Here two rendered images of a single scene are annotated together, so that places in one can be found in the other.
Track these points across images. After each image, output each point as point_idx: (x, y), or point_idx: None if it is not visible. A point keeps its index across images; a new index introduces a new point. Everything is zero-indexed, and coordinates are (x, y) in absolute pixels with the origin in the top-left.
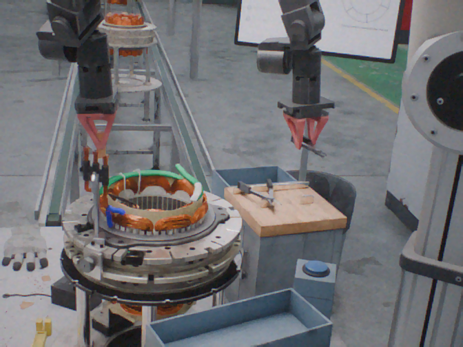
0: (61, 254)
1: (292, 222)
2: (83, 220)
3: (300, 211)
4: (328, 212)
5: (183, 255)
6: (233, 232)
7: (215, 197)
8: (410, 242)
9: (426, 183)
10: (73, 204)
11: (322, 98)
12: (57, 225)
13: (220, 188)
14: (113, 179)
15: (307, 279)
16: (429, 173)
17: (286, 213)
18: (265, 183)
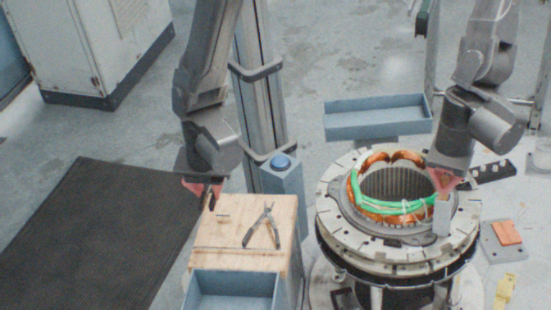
0: (479, 236)
1: (265, 194)
2: (462, 200)
3: (243, 209)
4: (217, 203)
5: (391, 144)
6: (338, 162)
7: (323, 216)
8: (266, 66)
9: (266, 22)
10: (469, 229)
11: (180, 161)
12: None
13: (277, 299)
14: (431, 196)
15: (293, 157)
16: (267, 14)
17: (258, 208)
18: (233, 270)
